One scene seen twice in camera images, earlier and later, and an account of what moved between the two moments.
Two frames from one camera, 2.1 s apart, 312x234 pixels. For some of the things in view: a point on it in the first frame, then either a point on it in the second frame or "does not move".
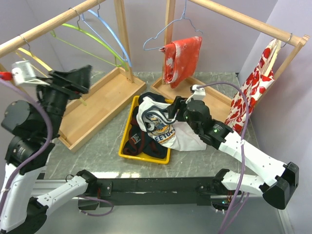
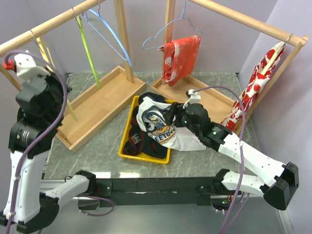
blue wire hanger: x=182 y=17 does not move
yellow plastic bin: x=165 y=160 does not move
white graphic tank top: x=178 y=135 does not move
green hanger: x=99 y=40 → x=89 y=53
